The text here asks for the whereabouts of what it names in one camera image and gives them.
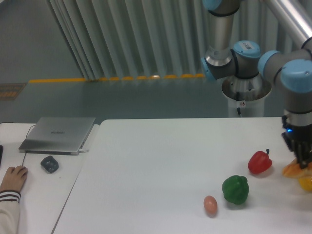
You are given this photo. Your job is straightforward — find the triangular orange bread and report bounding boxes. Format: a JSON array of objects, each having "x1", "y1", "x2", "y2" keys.
[{"x1": 282, "y1": 159, "x2": 312, "y2": 179}]

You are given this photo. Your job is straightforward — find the white striped sleeve forearm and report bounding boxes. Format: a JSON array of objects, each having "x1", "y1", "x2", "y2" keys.
[{"x1": 0, "y1": 190, "x2": 21, "y2": 234}]

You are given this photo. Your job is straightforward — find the red bell pepper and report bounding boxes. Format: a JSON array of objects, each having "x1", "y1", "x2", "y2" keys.
[{"x1": 248, "y1": 149, "x2": 272, "y2": 175}]

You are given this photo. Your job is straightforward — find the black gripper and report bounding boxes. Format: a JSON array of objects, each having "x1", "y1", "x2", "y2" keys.
[{"x1": 281, "y1": 114, "x2": 312, "y2": 169}]

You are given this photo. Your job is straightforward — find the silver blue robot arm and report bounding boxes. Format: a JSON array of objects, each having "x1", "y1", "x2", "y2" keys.
[{"x1": 201, "y1": 0, "x2": 312, "y2": 169}]

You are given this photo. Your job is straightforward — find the silver closed laptop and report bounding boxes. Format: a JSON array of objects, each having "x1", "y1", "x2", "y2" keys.
[{"x1": 19, "y1": 117, "x2": 96, "y2": 155}]

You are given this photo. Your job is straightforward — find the black keyboard edge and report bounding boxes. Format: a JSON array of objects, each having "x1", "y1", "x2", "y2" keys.
[{"x1": 0, "y1": 145, "x2": 4, "y2": 166}]

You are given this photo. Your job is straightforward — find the green bell pepper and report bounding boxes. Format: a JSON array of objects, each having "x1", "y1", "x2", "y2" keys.
[{"x1": 222, "y1": 175, "x2": 249, "y2": 205}]

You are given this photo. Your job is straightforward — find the dark grey small case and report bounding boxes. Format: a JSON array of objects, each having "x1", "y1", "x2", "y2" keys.
[{"x1": 40, "y1": 156, "x2": 59, "y2": 174}]

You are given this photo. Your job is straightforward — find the yellow bell pepper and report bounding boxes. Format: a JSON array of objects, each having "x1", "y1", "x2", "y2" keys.
[{"x1": 298, "y1": 177, "x2": 312, "y2": 192}]

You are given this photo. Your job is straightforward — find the white laptop plug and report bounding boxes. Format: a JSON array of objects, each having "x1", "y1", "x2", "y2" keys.
[{"x1": 79, "y1": 149, "x2": 89, "y2": 153}]

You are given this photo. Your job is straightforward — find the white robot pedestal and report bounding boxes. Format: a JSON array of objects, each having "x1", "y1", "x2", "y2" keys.
[{"x1": 221, "y1": 74, "x2": 272, "y2": 117}]

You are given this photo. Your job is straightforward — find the brown egg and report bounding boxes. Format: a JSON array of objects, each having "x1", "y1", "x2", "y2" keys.
[{"x1": 203, "y1": 195, "x2": 217, "y2": 215}]

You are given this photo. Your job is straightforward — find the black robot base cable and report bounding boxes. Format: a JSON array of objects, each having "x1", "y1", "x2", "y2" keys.
[{"x1": 235, "y1": 91, "x2": 243, "y2": 118}]

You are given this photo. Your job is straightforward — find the person's hand on mouse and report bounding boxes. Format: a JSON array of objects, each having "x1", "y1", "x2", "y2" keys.
[{"x1": 0, "y1": 165, "x2": 28, "y2": 193}]

